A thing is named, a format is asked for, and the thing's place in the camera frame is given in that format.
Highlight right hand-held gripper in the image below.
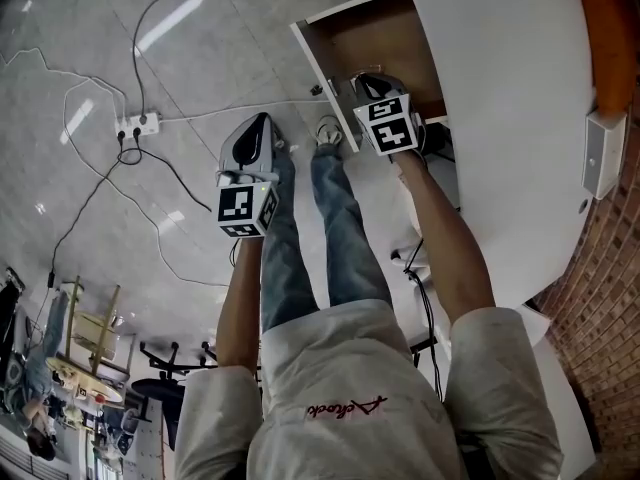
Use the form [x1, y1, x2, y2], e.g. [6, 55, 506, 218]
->
[349, 71, 427, 157]

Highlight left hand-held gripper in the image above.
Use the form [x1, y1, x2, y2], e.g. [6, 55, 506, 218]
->
[214, 112, 282, 240]

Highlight white wooden drawer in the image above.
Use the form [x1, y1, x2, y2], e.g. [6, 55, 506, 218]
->
[289, 0, 449, 153]

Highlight person's left forearm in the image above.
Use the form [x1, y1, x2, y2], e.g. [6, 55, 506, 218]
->
[215, 235, 267, 369]

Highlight person's right forearm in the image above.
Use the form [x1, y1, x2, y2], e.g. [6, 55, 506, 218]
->
[394, 148, 496, 329]

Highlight person's right shoe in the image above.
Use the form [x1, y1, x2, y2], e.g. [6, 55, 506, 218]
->
[314, 113, 345, 147]

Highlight person's left leg in jeans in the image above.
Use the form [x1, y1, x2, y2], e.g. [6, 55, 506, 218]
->
[259, 147, 321, 334]

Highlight person's leg in jeans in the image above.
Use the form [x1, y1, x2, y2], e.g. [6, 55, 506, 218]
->
[309, 142, 394, 310]
[259, 147, 321, 334]

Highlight white power strip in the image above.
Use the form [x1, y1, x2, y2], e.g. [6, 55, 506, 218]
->
[113, 111, 162, 140]

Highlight person's right leg in jeans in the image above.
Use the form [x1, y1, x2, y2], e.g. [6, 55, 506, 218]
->
[309, 142, 394, 310]

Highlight white desk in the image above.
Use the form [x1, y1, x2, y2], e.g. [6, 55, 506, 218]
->
[389, 0, 601, 349]

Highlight wooden chair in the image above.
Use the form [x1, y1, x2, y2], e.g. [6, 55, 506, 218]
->
[62, 276, 136, 384]

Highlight white speaker box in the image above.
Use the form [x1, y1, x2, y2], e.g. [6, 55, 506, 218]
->
[581, 110, 629, 200]

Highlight orange cushion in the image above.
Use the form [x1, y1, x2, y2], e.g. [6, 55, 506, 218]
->
[574, 0, 640, 119]

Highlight black office chair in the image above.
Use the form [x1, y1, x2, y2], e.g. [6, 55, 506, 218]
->
[132, 340, 221, 452]

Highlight person's light grey shirt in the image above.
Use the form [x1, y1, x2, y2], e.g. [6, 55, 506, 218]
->
[174, 298, 564, 480]

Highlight round wooden table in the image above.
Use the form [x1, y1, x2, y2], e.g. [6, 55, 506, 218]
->
[45, 356, 125, 409]

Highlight white chair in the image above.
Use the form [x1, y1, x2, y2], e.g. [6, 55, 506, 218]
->
[519, 303, 599, 469]

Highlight straight white cable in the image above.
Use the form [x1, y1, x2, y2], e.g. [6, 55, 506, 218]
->
[158, 98, 331, 123]

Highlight thin black cable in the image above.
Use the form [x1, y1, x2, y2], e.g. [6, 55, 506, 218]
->
[133, 137, 213, 213]

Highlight looping white cable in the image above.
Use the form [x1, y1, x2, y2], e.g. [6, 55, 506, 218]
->
[62, 77, 231, 289]

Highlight grey power cable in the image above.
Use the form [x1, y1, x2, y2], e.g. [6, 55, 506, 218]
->
[131, 0, 287, 122]

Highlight black cable with adapter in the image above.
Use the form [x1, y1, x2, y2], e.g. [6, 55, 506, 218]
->
[29, 135, 146, 329]

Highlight wavy white cable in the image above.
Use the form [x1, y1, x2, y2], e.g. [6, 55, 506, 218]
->
[0, 47, 127, 119]

